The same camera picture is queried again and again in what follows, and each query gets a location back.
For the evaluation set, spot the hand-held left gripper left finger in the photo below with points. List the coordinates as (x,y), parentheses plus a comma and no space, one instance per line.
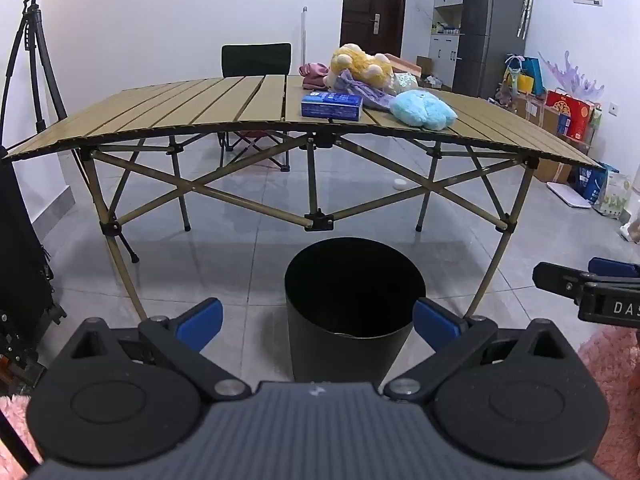
(200,321)

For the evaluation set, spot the purple coral decoration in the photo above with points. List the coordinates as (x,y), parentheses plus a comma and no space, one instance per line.
(575,77)

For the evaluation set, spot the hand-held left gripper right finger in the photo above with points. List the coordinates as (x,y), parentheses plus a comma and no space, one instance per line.
(436,324)

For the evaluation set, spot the red gift box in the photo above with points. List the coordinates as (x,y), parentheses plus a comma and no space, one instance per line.
(570,115)

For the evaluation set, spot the large cardboard box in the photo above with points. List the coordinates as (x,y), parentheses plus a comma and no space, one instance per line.
(542,120)

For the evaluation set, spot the white pole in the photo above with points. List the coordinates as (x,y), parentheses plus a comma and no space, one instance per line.
(303,40)

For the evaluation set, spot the white bag with green print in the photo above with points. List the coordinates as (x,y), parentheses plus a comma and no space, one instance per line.
(617,195)

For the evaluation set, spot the white flat board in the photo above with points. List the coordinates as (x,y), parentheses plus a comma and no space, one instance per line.
(570,195)

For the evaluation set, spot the small white round object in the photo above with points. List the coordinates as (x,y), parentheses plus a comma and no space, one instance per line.
(399,184)

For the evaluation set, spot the dark wooden door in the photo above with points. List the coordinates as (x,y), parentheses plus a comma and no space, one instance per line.
(370,0)

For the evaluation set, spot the blue printed packet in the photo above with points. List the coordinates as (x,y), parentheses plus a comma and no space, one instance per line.
(592,185)

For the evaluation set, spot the light blue plush toy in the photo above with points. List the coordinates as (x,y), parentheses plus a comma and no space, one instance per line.
(420,110)

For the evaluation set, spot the white base cabinet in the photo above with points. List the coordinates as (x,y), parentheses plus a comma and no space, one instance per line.
(442,55)

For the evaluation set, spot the grey refrigerator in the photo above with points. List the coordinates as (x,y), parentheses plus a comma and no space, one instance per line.
(487,35)

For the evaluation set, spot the pink fluffy rug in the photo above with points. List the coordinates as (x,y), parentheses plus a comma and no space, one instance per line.
(615,375)

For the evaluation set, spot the black tripod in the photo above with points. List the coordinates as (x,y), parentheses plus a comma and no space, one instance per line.
(33,25)

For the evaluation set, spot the blue tissue box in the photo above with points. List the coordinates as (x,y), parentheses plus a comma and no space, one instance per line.
(330,107)

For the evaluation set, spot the blue gift bag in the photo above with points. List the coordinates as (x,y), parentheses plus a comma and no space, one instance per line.
(536,70)

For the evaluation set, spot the small open cardboard box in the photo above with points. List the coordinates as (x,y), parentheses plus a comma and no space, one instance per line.
(425,66)

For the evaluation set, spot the black bag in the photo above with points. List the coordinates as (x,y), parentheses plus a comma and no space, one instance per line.
(20,240)

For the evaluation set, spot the yellow gift bag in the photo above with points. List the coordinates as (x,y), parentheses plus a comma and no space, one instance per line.
(526,83)

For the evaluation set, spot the pink satin cloth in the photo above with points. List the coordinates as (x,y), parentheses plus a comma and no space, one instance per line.
(315,74)

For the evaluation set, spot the black round bin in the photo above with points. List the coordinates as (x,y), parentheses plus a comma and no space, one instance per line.
(345,355)

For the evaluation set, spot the purple knitted cloth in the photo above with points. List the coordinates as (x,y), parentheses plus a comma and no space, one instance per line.
(367,95)

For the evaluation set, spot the black folding chair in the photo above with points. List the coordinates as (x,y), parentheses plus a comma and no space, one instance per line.
(255,60)

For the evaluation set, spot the tan folding table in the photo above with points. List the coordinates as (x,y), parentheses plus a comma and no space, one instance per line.
(200,105)

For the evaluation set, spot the yellow plush toy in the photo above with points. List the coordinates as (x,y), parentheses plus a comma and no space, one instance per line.
(357,62)

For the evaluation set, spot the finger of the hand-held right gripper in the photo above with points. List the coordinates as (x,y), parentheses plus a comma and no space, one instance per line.
(557,279)
(612,266)

